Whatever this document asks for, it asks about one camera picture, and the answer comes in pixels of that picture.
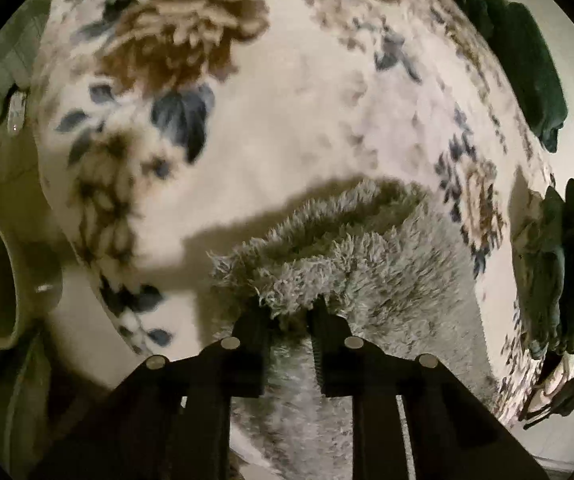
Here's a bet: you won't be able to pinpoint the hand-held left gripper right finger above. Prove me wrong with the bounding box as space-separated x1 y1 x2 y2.
307 300 550 480

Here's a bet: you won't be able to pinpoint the grey fluffy pants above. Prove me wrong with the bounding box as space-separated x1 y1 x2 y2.
208 178 498 480

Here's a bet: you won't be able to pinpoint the pile of dark clothes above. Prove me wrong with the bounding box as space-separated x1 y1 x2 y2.
511 178 574 360

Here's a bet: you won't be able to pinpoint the floral printed blanket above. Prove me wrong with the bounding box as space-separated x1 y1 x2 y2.
27 0 558 428

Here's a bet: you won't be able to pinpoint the small white device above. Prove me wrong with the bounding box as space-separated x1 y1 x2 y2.
6 89 29 137

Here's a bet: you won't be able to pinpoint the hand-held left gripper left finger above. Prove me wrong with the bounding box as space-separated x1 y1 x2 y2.
30 302 274 480

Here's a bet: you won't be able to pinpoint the round beige bucket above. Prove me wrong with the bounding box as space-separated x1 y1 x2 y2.
0 218 64 350

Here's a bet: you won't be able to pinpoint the dark green cloth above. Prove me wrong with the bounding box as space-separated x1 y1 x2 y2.
442 0 568 154

